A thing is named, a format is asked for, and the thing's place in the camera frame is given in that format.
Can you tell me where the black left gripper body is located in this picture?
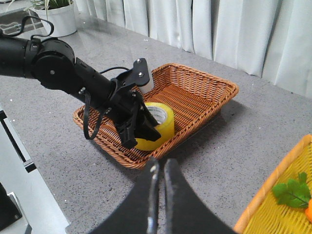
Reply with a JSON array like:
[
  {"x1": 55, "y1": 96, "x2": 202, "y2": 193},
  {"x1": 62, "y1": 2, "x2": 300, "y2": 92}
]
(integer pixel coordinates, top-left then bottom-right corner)
[{"x1": 107, "y1": 77, "x2": 143, "y2": 124}]

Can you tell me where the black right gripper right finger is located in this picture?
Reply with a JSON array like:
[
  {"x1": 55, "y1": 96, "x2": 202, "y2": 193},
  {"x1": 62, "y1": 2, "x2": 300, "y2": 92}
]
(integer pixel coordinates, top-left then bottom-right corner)
[{"x1": 164, "y1": 158, "x2": 235, "y2": 234}]

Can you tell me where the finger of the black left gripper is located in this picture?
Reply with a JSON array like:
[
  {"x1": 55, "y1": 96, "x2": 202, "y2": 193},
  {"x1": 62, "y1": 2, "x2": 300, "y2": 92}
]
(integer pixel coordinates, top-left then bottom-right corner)
[
  {"x1": 135, "y1": 103, "x2": 161, "y2": 141},
  {"x1": 115, "y1": 115, "x2": 137, "y2": 148}
]

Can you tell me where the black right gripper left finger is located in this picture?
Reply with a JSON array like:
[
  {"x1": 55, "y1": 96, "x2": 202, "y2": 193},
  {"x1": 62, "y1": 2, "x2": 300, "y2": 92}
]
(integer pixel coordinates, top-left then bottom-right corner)
[{"x1": 90, "y1": 157, "x2": 159, "y2": 234}]

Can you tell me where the yellow tape roll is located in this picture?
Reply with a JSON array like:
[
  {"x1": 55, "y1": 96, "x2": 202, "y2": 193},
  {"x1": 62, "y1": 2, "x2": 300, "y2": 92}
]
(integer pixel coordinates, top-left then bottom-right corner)
[{"x1": 135, "y1": 102, "x2": 175, "y2": 151}]

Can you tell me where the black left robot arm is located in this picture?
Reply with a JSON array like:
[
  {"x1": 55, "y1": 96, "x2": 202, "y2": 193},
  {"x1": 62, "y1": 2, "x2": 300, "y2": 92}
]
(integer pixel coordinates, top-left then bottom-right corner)
[{"x1": 0, "y1": 36, "x2": 161, "y2": 149}]

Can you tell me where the brown wicker basket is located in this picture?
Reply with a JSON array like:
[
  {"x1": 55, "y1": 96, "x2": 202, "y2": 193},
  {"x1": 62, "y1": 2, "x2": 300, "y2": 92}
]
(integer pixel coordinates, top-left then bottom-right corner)
[{"x1": 73, "y1": 63, "x2": 239, "y2": 170}]

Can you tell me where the yellow wicker basket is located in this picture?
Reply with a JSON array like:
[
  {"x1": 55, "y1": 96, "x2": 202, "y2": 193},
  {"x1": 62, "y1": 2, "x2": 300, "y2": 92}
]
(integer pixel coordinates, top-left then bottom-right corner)
[{"x1": 234, "y1": 135, "x2": 312, "y2": 234}]

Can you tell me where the white plant pot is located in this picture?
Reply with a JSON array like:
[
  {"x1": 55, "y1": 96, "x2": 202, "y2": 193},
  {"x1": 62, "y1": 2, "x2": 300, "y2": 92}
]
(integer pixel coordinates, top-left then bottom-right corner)
[{"x1": 33, "y1": 0, "x2": 77, "y2": 38}]

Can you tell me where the orange toy carrot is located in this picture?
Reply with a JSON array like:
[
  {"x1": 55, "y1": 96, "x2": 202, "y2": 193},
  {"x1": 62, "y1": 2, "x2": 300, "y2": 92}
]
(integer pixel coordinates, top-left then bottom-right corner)
[{"x1": 272, "y1": 172, "x2": 312, "y2": 223}]

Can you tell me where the white curtain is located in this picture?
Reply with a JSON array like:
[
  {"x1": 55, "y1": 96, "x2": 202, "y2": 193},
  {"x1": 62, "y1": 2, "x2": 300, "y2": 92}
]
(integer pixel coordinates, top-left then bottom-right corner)
[{"x1": 76, "y1": 0, "x2": 312, "y2": 98}]

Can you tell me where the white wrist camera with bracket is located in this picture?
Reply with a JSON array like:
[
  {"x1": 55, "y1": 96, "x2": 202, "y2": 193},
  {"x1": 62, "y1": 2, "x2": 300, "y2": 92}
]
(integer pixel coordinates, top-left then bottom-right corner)
[{"x1": 121, "y1": 58, "x2": 154, "y2": 94}]

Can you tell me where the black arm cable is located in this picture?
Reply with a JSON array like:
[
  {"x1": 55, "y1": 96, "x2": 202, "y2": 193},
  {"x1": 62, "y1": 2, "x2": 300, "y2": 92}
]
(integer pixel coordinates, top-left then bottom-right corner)
[{"x1": 82, "y1": 87, "x2": 112, "y2": 140}]

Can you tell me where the white metal frame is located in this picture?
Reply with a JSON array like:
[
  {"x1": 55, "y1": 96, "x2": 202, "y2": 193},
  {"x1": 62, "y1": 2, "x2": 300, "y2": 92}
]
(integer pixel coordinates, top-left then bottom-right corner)
[{"x1": 0, "y1": 110, "x2": 69, "y2": 234}]

